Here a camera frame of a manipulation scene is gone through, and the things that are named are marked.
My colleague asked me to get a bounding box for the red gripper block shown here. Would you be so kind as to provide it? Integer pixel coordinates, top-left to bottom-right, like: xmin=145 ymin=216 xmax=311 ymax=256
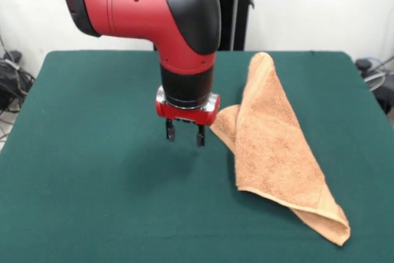
xmin=155 ymin=86 xmax=221 ymax=148

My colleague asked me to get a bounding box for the tan terry towel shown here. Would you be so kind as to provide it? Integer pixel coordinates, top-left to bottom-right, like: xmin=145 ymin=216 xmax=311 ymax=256
xmin=210 ymin=52 xmax=352 ymax=247

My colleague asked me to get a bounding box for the dark green table cloth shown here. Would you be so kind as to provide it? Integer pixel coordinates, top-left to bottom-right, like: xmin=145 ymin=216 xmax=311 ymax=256
xmin=0 ymin=49 xmax=394 ymax=263

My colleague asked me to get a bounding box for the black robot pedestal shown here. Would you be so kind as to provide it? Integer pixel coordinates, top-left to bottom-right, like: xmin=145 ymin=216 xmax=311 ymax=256
xmin=150 ymin=0 xmax=256 ymax=51

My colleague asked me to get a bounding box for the black cable tangle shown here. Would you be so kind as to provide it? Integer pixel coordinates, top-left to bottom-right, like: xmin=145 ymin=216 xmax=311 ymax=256
xmin=0 ymin=58 xmax=36 ymax=115

